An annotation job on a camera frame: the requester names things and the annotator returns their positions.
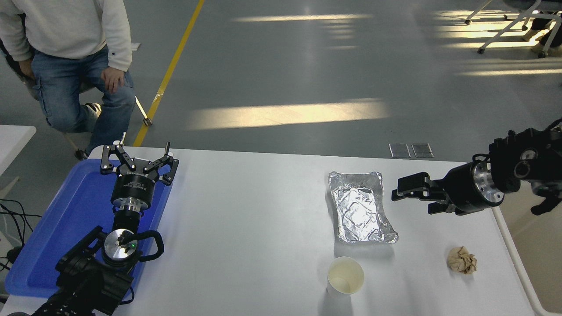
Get large pale bin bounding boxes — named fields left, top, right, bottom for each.
left=491, top=173, right=562, bottom=316

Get blue plastic tray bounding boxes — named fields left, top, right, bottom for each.
left=4, top=159, right=173, bottom=299

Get crumpled tan paper ball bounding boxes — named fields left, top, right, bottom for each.
left=447, top=246, right=478, bottom=275

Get white frame wheeled chair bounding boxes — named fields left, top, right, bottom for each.
left=465, top=0, right=562, bottom=58

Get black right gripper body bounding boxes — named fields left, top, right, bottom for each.
left=441, top=162, right=494, bottom=215

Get black cables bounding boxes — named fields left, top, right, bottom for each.
left=0, top=200, right=42, bottom=270

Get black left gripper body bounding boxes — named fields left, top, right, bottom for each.
left=111, top=157, right=159, bottom=208

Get white paper cup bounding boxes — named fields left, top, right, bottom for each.
left=326, top=256, right=365, bottom=299

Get white side table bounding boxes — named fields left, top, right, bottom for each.
left=0, top=125, right=37, bottom=200

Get seated person's left hand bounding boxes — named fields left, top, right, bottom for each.
left=100, top=67, right=126, bottom=93

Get person beside wheeled chair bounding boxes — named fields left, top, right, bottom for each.
left=522, top=18, right=562, bottom=55

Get silver foil tray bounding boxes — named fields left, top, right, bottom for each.
left=328, top=171, right=399, bottom=244

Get seated person's right hand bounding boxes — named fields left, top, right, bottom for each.
left=18, top=58, right=35, bottom=80

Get seated person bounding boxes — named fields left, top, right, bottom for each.
left=0, top=0, right=137, bottom=155

